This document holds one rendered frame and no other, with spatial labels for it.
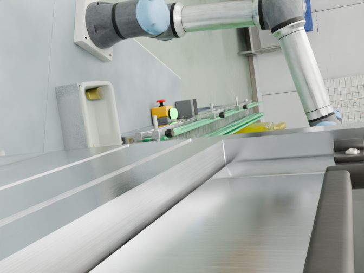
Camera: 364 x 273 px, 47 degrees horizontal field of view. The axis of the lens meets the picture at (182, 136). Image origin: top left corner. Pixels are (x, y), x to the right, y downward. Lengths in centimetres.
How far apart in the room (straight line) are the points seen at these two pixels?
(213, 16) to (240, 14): 9
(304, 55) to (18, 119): 77
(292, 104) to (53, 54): 618
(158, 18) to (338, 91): 598
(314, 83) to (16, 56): 79
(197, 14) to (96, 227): 127
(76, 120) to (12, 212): 105
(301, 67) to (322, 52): 599
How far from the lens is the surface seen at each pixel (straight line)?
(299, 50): 121
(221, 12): 140
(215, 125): 218
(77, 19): 142
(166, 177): 24
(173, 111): 176
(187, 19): 143
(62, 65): 132
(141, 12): 133
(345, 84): 717
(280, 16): 122
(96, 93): 133
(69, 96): 125
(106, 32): 139
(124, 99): 160
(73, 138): 125
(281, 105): 727
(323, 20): 723
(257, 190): 24
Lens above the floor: 153
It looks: 22 degrees down
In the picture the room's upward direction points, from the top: 85 degrees clockwise
